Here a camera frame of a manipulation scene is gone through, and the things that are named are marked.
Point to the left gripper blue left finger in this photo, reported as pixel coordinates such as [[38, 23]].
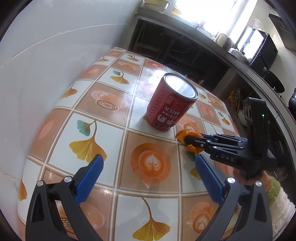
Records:
[[86, 177]]

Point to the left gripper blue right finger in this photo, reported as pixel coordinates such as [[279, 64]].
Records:
[[211, 180]]

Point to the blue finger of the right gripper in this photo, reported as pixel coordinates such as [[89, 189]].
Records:
[[203, 138], [196, 149]]

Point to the orange peel piece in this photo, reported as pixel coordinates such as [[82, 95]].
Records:
[[183, 133]]

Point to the steel kitchen counter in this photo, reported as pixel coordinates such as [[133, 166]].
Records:
[[276, 106]]

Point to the person's right hand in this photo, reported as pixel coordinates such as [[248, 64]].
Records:
[[263, 177]]

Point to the red milk drink can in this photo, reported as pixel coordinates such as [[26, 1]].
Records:
[[172, 98]]

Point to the dark cooking pot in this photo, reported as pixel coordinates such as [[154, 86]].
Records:
[[292, 103]]

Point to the black wok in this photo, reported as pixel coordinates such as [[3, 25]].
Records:
[[273, 81]]

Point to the tiled pattern table cover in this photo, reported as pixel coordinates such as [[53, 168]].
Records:
[[149, 188]]

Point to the white jug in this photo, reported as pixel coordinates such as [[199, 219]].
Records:
[[221, 39]]

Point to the black microwave oven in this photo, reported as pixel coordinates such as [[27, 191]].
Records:
[[258, 47]]

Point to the range hood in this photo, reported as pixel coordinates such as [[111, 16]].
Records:
[[284, 33]]

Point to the white enamel basin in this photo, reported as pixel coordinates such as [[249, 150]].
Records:
[[153, 4]]

